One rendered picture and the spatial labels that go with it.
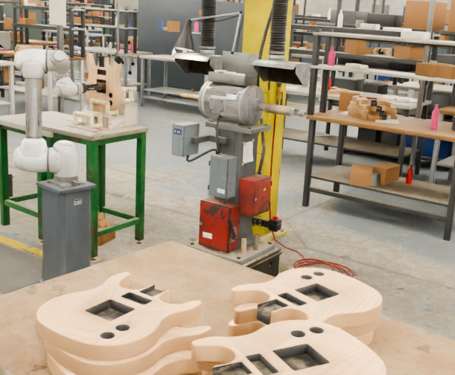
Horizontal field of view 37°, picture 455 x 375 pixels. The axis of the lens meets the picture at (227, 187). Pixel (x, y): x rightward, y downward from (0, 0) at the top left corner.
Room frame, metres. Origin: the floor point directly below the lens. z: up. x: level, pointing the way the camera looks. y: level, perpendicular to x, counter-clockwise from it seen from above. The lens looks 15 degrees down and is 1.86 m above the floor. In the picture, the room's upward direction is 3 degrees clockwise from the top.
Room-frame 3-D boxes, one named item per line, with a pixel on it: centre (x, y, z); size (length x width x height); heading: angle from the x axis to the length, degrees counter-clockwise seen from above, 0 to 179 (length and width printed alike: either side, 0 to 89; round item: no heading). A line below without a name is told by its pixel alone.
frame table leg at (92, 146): (4.65, 0.96, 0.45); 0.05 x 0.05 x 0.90; 55
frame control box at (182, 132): (4.24, 0.21, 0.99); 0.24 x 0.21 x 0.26; 55
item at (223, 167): (4.23, 0.04, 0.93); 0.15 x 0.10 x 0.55; 55
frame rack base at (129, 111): (5.16, 0.87, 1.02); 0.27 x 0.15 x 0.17; 55
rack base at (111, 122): (5.03, 0.95, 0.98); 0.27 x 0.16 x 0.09; 55
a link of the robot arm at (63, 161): (4.19, 1.04, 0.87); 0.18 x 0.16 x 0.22; 99
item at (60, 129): (5.01, 1.04, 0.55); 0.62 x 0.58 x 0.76; 55
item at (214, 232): (4.22, 0.04, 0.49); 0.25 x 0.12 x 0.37; 55
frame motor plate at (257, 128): (4.36, -0.05, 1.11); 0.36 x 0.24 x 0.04; 55
